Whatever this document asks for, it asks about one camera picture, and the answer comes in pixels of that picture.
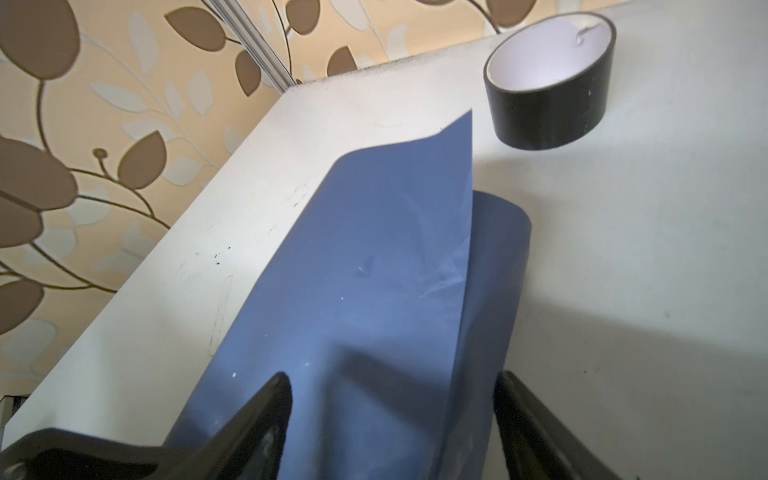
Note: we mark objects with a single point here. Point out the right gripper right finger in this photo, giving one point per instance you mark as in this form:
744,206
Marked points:
536,444

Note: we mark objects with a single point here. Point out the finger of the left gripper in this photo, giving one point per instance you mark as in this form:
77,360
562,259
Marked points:
58,454

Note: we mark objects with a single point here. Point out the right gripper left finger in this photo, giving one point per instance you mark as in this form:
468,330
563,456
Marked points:
240,438

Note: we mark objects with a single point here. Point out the black tape roll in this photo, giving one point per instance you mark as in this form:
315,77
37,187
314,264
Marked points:
548,83

